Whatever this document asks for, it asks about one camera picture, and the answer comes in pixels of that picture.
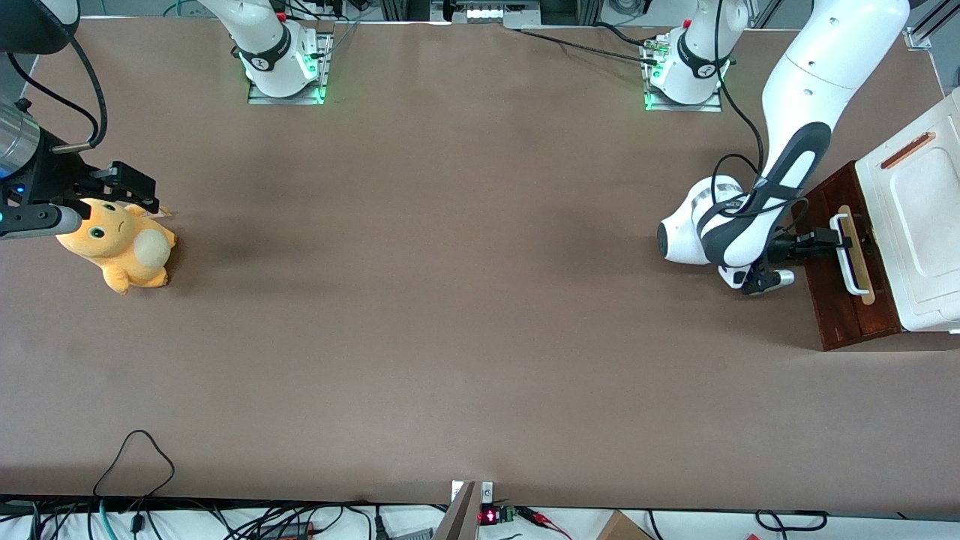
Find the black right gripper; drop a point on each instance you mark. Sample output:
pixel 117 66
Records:
pixel 54 178

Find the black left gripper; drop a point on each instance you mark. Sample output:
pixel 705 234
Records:
pixel 796 246

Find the brown wooden drawer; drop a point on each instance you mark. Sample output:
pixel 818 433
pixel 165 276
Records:
pixel 883 307

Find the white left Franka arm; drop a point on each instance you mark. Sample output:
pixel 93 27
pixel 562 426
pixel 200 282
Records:
pixel 825 60

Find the orange plush toy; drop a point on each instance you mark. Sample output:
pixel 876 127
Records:
pixel 112 247

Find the white-topped brown wooden cabinet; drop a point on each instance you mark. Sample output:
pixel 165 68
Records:
pixel 930 247

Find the brown cardboard box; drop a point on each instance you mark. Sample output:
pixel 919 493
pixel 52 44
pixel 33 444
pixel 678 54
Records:
pixel 622 529

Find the red black clip leads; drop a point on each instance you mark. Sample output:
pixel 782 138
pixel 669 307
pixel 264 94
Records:
pixel 536 516

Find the white lit device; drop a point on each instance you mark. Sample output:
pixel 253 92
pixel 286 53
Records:
pixel 487 13

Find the red LED display module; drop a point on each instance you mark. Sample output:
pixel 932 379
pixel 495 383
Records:
pixel 488 516

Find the grey metal profile bar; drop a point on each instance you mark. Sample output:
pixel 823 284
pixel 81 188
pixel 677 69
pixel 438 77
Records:
pixel 461 517

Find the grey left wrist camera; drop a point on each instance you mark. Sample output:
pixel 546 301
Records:
pixel 765 282

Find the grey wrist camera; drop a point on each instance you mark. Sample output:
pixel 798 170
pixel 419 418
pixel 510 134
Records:
pixel 37 220
pixel 765 282

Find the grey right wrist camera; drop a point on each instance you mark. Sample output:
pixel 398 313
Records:
pixel 37 220

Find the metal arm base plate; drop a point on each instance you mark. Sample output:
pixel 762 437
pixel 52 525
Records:
pixel 327 67
pixel 705 107

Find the aluminium frame profile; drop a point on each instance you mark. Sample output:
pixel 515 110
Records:
pixel 919 37

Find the small white bracket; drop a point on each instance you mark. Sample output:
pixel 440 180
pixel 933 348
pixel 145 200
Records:
pixel 487 491

